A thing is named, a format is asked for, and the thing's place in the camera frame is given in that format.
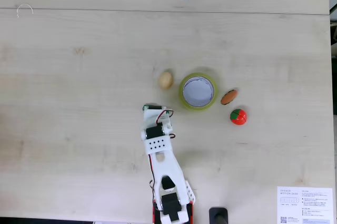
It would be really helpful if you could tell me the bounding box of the yellow packing tape roll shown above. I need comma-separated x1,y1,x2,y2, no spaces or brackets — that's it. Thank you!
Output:
178,72,219,112

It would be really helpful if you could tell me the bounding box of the beige toy egg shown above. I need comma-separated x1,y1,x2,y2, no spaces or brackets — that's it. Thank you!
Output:
158,70,174,90

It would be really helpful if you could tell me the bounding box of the black pole with clamp base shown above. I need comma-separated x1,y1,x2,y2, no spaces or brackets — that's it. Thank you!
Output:
209,207,229,224

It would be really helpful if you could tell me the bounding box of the thin white wire loop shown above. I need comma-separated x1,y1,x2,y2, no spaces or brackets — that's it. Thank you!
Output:
16,3,34,18

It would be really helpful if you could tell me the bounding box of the green toy cucumber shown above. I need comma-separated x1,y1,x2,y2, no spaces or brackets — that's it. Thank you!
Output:
143,105,171,117

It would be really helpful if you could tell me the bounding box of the white printed paper sheet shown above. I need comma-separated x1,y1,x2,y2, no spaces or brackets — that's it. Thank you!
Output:
276,186,333,224

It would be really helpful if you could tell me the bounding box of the toy hot dog burger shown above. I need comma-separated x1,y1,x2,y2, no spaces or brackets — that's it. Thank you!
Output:
220,89,239,106

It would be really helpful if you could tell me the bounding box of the red toy tomato green top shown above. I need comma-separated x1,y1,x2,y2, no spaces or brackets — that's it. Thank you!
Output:
230,108,248,126

